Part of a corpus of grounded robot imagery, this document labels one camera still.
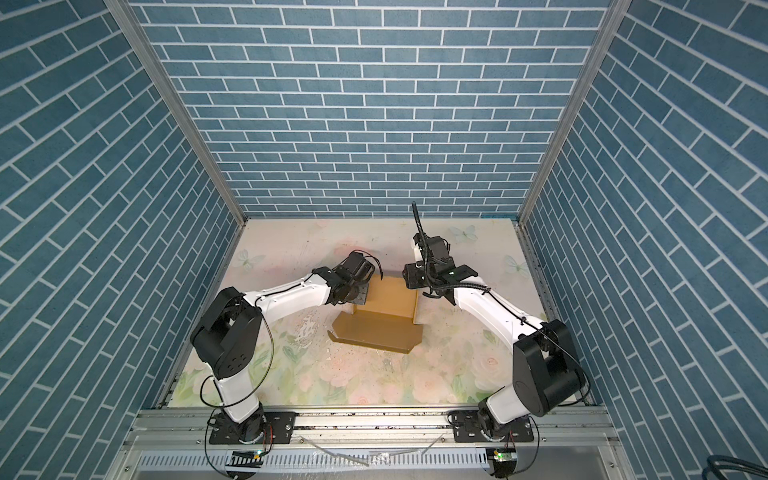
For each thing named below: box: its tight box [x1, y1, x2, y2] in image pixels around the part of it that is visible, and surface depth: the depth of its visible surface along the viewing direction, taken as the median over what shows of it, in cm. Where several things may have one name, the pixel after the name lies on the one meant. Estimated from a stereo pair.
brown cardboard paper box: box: [328, 275, 423, 354], surface depth 90 cm
